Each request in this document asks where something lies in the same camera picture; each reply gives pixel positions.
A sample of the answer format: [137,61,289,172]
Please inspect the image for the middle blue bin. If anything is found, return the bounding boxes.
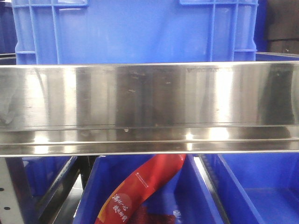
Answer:
[73,154,223,224]

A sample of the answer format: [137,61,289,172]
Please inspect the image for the blue bin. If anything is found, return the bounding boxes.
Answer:
[73,154,223,224]
[22,156,77,197]
[203,153,299,224]

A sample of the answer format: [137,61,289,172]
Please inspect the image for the left blue bin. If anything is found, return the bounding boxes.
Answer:
[22,156,77,197]

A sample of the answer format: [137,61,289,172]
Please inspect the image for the right blue bin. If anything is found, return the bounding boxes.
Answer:
[203,153,299,224]

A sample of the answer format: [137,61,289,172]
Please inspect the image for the red snack package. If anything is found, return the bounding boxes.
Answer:
[95,154,186,224]

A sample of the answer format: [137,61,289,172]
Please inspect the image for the large blue plastic crate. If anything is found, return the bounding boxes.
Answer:
[12,0,258,64]

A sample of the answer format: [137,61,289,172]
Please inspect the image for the stainless steel conveyor rail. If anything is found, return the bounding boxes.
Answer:
[0,61,299,157]

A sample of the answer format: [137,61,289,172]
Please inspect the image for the white perforated metal bracket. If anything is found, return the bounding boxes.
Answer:
[0,157,34,224]

